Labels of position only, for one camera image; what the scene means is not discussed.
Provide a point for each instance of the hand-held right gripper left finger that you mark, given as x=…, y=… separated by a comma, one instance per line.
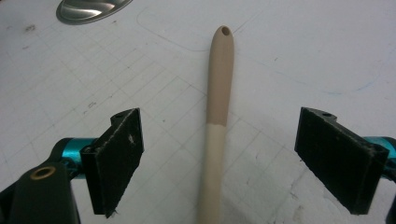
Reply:
x=115, y=155

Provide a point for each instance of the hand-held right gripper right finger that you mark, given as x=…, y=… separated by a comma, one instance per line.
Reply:
x=339, y=158

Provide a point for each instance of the beige slotted spatula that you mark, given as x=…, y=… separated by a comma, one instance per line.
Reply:
x=219, y=93

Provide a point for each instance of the silver metal stand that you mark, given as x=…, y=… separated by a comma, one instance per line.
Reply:
x=87, y=11

